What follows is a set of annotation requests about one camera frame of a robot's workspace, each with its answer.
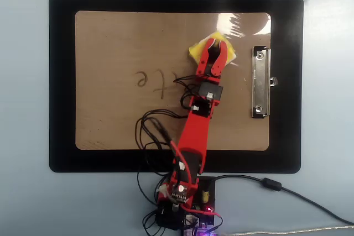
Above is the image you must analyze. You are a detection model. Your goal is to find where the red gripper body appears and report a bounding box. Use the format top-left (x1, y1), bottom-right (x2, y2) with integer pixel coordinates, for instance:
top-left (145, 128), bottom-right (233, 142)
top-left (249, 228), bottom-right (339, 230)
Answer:
top-left (192, 63), bottom-right (222, 85)

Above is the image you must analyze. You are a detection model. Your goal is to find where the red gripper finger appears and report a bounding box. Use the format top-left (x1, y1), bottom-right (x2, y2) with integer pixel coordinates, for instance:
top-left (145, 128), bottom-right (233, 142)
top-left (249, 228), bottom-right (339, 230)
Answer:
top-left (210, 40), bottom-right (230, 78)
top-left (195, 38), bottom-right (218, 76)

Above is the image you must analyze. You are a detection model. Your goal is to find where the yellow sponge with black knob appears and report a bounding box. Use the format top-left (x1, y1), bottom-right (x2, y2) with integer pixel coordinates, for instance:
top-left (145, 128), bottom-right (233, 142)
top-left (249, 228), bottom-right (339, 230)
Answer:
top-left (188, 31), bottom-right (239, 69)

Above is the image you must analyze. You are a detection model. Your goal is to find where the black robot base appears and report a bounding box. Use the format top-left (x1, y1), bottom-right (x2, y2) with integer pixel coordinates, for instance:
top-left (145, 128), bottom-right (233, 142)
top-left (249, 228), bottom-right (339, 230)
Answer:
top-left (153, 176), bottom-right (217, 232)

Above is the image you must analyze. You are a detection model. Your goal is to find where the brown clipboard board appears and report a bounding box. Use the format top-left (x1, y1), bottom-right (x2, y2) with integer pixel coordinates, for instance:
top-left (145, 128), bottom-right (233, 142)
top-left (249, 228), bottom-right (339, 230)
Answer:
top-left (74, 10), bottom-right (272, 152)

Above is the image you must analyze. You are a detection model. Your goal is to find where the controller board with LED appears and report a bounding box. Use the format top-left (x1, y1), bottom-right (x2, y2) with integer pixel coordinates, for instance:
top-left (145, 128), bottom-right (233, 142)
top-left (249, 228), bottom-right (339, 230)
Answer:
top-left (181, 202), bottom-right (223, 236)

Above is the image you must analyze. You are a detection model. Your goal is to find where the metal clipboard clip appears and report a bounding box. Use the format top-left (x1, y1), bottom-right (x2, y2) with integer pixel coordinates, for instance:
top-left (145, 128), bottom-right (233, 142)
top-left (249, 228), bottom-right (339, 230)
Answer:
top-left (251, 45), bottom-right (278, 119)

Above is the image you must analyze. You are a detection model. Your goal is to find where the black mat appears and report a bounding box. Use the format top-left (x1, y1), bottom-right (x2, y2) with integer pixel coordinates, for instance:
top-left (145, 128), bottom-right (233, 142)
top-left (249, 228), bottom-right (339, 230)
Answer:
top-left (48, 0), bottom-right (305, 174)

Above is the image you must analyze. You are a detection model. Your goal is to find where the pink red wire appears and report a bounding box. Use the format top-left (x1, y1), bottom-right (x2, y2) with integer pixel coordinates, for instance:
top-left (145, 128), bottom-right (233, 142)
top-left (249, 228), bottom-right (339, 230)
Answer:
top-left (168, 139), bottom-right (222, 218)

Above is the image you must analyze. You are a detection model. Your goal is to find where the black power cable with ferrite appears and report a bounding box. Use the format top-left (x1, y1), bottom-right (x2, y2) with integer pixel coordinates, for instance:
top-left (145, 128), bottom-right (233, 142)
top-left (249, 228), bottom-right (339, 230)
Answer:
top-left (200, 174), bottom-right (354, 226)

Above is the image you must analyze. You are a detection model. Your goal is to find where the silver USB cable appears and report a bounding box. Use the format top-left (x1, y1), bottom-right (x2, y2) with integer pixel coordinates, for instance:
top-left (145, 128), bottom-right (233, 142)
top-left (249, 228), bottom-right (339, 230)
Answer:
top-left (220, 223), bottom-right (354, 236)

